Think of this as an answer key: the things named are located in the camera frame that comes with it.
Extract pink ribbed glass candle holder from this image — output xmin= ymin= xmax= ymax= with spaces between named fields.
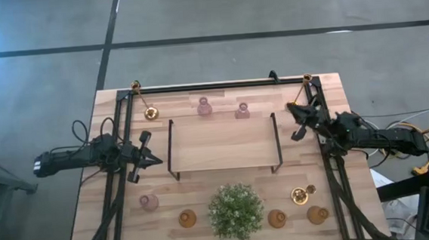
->
xmin=196 ymin=95 xmax=215 ymax=118
xmin=139 ymin=193 xmax=160 ymax=213
xmin=233 ymin=101 xmax=252 ymax=120

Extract short gold candlestick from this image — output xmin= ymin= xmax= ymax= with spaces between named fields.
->
xmin=289 ymin=183 xmax=318 ymax=207

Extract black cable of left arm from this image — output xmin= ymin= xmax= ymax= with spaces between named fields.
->
xmin=70 ymin=116 xmax=119 ymax=146

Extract white plastic bag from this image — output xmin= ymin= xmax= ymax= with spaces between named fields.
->
xmin=369 ymin=165 xmax=424 ymax=240

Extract amber ribbed glass candle holder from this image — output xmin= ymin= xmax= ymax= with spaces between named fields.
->
xmin=177 ymin=208 xmax=199 ymax=229
xmin=266 ymin=208 xmax=288 ymax=229
xmin=305 ymin=204 xmax=331 ymax=226

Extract yellow cable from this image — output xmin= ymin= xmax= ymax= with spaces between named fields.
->
xmin=383 ymin=119 xmax=429 ymax=179

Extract tall gold candlestick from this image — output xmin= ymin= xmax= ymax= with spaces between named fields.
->
xmin=285 ymin=72 xmax=316 ymax=108
xmin=130 ymin=79 xmax=161 ymax=123

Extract black desk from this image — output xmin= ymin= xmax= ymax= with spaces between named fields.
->
xmin=375 ymin=168 xmax=429 ymax=203

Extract wooden shelf riser black legs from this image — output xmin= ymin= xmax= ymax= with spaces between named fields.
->
xmin=164 ymin=111 xmax=284 ymax=182

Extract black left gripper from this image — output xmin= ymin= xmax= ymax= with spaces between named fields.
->
xmin=116 ymin=130 xmax=164 ymax=185

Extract artificial green plant black pot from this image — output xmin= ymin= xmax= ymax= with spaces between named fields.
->
xmin=205 ymin=180 xmax=267 ymax=240

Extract black metal table frame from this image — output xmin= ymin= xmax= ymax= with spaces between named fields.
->
xmin=83 ymin=71 xmax=364 ymax=240

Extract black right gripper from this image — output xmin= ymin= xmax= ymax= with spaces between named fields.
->
xmin=286 ymin=94 xmax=338 ymax=143

